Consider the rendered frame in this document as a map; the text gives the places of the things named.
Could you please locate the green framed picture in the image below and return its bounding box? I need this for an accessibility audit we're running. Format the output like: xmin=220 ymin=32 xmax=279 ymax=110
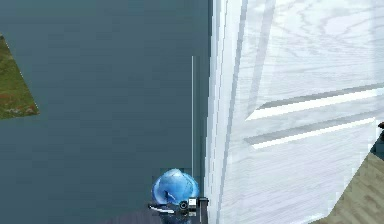
xmin=0 ymin=33 xmax=41 ymax=121

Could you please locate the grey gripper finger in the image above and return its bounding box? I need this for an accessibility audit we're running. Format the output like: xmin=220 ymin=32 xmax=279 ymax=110
xmin=147 ymin=202 xmax=180 ymax=208
xmin=148 ymin=206 xmax=176 ymax=214

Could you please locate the white room door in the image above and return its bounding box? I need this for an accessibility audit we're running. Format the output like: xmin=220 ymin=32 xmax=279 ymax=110
xmin=203 ymin=0 xmax=384 ymax=224

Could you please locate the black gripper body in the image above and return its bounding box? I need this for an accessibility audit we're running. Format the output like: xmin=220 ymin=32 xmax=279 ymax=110
xmin=177 ymin=200 xmax=190 ymax=216

